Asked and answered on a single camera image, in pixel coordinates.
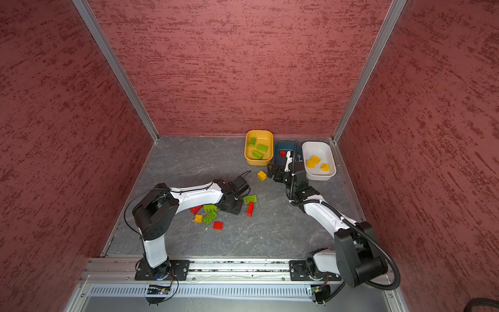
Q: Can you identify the yellow lego brick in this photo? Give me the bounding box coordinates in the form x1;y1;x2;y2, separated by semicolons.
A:
311;155;321;164
320;163;330;172

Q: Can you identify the corner aluminium post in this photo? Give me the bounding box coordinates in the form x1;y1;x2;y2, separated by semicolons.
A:
332;0;407;144
72;0;161;144

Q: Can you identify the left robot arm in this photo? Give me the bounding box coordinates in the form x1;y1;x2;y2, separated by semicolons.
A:
132;176;250;282

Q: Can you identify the teal plastic bin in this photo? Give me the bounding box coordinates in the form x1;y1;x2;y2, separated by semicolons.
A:
274;140;307;183

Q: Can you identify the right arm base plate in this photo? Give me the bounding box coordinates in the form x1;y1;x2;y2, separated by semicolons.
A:
288;259;341;282

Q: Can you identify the small orange lego brick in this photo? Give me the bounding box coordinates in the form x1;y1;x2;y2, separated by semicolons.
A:
194;214;203;224

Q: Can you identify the green long lego brick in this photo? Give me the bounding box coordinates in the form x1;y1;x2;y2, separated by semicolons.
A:
255;144;269;155
202;211;218;225

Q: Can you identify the yellow lego cube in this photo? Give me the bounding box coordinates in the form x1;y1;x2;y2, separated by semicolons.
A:
257;171;267;181

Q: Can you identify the red long lego brick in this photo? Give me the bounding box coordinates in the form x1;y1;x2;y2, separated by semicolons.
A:
190;205;203;215
246;202;255;217

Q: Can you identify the black cable bottom right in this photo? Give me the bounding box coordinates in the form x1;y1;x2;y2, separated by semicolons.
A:
462;297;499;312

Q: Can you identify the right corner aluminium post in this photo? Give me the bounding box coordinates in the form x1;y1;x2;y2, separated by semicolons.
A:
332;0;407;144

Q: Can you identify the white plastic bin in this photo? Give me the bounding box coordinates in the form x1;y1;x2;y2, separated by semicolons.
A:
301;141;337;181

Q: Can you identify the yellow plastic bin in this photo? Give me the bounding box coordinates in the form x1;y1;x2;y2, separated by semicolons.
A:
244;130;274;166

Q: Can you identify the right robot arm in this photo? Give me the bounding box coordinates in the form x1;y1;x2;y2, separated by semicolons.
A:
267;164;402;291

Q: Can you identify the aluminium front rail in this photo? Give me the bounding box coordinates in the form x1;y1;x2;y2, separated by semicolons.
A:
66;256;408;311

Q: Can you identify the left corner aluminium post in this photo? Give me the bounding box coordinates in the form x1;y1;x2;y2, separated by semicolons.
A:
72;0;161;144

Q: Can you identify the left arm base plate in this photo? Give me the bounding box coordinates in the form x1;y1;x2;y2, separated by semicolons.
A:
135;259;191;282

